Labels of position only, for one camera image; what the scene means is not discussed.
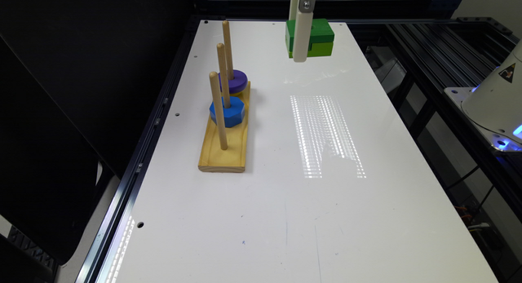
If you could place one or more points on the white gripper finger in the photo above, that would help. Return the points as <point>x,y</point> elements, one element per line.
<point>303,25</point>
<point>294,4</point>

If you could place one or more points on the blue octagon block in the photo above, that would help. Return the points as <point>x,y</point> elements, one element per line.
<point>234,115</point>

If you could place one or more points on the black monitor panel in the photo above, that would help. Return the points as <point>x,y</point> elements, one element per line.
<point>79,79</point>

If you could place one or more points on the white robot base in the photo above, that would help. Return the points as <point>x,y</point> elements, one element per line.
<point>494,106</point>

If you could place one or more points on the wooden peg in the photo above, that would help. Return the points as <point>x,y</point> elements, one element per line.
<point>228,49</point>
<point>223,72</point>
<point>218,104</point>

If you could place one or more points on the green wooden block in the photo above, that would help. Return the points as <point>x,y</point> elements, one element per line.
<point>321,41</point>

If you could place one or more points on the back wooden peg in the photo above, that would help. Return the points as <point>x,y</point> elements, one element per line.
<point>228,49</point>

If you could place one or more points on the front wooden peg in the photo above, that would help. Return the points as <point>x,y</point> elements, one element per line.
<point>218,104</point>

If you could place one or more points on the middle wooden peg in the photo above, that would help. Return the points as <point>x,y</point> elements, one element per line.
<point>223,72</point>

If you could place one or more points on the purple round block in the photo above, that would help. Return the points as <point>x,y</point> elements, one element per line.
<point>238,83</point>

